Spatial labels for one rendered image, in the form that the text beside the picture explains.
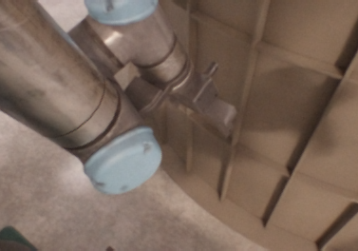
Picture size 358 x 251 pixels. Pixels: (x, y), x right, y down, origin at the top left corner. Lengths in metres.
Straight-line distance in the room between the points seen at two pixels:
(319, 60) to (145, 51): 0.41
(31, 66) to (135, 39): 0.19
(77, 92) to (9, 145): 1.46
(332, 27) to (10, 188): 1.34
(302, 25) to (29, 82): 0.56
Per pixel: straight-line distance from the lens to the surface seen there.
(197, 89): 0.47
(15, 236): 0.56
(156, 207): 1.32
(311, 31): 0.69
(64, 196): 1.43
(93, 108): 0.25
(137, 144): 0.28
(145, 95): 0.46
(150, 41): 0.40
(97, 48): 0.38
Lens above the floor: 1.19
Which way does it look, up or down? 50 degrees down
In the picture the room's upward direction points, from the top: 1 degrees counter-clockwise
